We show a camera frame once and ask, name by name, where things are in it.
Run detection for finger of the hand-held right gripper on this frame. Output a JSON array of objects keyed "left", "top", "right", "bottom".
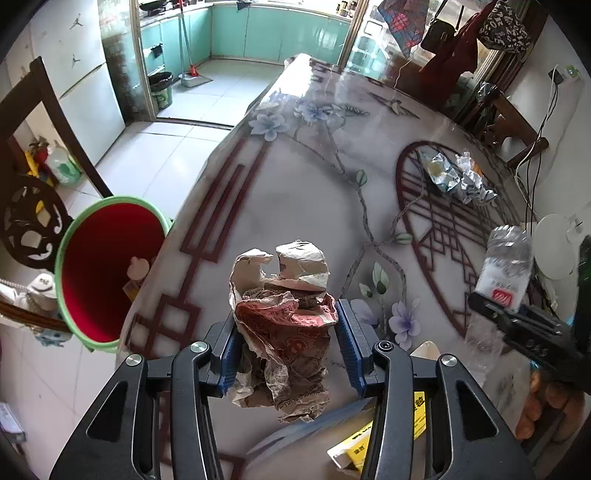
[{"left": 468, "top": 293, "right": 573, "bottom": 370}]

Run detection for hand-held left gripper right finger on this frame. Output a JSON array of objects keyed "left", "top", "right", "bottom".
[{"left": 336, "top": 299, "right": 529, "bottom": 480}]

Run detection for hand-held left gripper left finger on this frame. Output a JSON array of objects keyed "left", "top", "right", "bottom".
[{"left": 48, "top": 316, "right": 238, "bottom": 480}]

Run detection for red print paper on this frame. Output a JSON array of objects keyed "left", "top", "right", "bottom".
[{"left": 226, "top": 239, "right": 340, "bottom": 424}]

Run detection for clear plastic bottle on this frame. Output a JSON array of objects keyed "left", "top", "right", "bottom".
[{"left": 464, "top": 225, "right": 536, "bottom": 365}]

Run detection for red bin with green rim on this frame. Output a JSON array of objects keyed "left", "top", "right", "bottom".
[{"left": 54, "top": 196, "right": 174, "bottom": 354}]

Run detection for person's right hand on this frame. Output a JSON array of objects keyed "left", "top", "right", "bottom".
[{"left": 515, "top": 369, "right": 587, "bottom": 441}]

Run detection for white round device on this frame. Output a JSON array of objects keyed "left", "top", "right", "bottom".
[{"left": 524, "top": 212, "right": 587, "bottom": 282}]

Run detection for yellow white medicine box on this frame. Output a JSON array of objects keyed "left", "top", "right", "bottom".
[{"left": 327, "top": 390, "right": 428, "bottom": 472}]

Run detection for crumpled silver foil wrappers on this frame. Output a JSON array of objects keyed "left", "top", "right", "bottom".
[{"left": 455, "top": 150, "right": 498, "bottom": 206}]

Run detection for crumpled blue white packet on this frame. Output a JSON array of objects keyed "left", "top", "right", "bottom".
[{"left": 422, "top": 151, "right": 462, "bottom": 193}]

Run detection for small white jar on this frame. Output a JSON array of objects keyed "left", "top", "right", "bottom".
[{"left": 25, "top": 272, "right": 58, "bottom": 308}]

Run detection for plain wooden chair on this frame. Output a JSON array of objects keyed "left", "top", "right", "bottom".
[{"left": 462, "top": 80, "right": 550, "bottom": 169}]

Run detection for white beaded cloth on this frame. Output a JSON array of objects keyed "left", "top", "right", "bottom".
[{"left": 0, "top": 277, "right": 35, "bottom": 305}]

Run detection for white floor box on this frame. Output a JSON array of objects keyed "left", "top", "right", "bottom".
[{"left": 0, "top": 401, "right": 26, "bottom": 444}]

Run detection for green detergent bottle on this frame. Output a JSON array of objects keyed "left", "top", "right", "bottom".
[{"left": 46, "top": 141, "right": 84, "bottom": 186}]

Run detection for black kitchen waste bin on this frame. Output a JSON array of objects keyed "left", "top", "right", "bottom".
[{"left": 148, "top": 71, "right": 175, "bottom": 112}]

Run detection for yellow red toy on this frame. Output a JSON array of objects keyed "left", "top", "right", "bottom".
[{"left": 25, "top": 138, "right": 51, "bottom": 178}]

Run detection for red hanging garment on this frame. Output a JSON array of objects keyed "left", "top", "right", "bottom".
[{"left": 418, "top": 9, "right": 485, "bottom": 86}]

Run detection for dark carved wooden chair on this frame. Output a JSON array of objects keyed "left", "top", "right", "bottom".
[{"left": 0, "top": 58, "right": 114, "bottom": 333}]

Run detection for black white patterned bag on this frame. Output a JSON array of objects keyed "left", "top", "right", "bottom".
[{"left": 478, "top": 0, "right": 532, "bottom": 51}]

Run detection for black hanging bag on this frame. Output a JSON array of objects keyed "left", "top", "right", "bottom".
[{"left": 420, "top": 0, "right": 462, "bottom": 52}]

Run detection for white refrigerator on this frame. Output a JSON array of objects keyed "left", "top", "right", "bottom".
[{"left": 4, "top": 0, "right": 126, "bottom": 168}]

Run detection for teal lower kitchen cabinets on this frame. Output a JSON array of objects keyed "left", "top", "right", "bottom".
[{"left": 139, "top": 0, "right": 354, "bottom": 63}]

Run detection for checkered hanging cloth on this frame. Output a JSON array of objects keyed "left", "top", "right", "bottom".
[{"left": 376, "top": 0, "right": 432, "bottom": 58}]

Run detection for black cable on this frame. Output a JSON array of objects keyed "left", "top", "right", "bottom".
[{"left": 515, "top": 83, "right": 561, "bottom": 222}]

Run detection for red handled broom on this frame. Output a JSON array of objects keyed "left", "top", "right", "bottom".
[{"left": 178, "top": 0, "right": 201, "bottom": 77}]

